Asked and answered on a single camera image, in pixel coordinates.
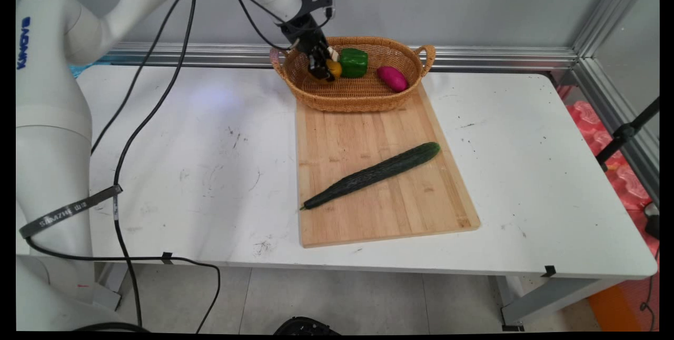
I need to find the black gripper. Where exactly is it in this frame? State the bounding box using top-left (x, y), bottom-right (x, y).
top-left (278, 13), bottom-right (338, 83)

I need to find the yellow-brown toy potato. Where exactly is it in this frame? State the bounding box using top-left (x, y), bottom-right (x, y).
top-left (314, 58), bottom-right (343, 85)

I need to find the green bell pepper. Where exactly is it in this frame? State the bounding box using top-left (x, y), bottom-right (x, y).
top-left (337, 48), bottom-right (369, 79)

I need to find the woven wicker basket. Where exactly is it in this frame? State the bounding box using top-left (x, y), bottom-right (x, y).
top-left (270, 36), bottom-right (437, 114)

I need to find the magenta toy sweet potato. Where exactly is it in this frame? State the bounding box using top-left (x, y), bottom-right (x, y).
top-left (376, 66), bottom-right (408, 93)

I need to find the long dark green cucumber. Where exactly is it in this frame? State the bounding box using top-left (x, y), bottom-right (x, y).
top-left (300, 142), bottom-right (441, 211)

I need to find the bamboo cutting board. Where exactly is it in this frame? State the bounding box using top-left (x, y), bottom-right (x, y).
top-left (295, 83), bottom-right (481, 248)

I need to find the blue foam mat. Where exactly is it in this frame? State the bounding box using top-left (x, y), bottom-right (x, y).
top-left (67, 60), bottom-right (112, 79)

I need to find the black object on floor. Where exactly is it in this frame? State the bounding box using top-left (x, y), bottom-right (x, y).
top-left (273, 316), bottom-right (342, 336)

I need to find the grey metal table leg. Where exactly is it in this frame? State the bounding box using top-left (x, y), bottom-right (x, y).
top-left (494, 275), bottom-right (623, 332)
top-left (93, 262), bottom-right (130, 313)

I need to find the black tripod pole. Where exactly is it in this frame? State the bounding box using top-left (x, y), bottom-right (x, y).
top-left (595, 96), bottom-right (660, 173)

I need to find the red foam mat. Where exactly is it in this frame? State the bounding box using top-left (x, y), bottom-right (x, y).
top-left (558, 85), bottom-right (660, 257)

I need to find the small black device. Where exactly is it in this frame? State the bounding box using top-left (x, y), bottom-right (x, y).
top-left (643, 203), bottom-right (660, 241)

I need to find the orange floor panel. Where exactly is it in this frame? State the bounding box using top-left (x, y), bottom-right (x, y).
top-left (584, 283), bottom-right (644, 333)

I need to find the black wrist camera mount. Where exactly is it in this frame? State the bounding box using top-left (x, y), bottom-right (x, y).
top-left (297, 0), bottom-right (336, 21)

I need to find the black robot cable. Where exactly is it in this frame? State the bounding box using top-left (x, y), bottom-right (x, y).
top-left (21, 0), bottom-right (334, 334)

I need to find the grey printed strap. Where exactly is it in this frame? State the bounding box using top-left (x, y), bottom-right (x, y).
top-left (19, 184), bottom-right (124, 239)

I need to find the thin black floor cable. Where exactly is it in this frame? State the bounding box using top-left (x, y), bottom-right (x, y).
top-left (639, 272), bottom-right (657, 331)

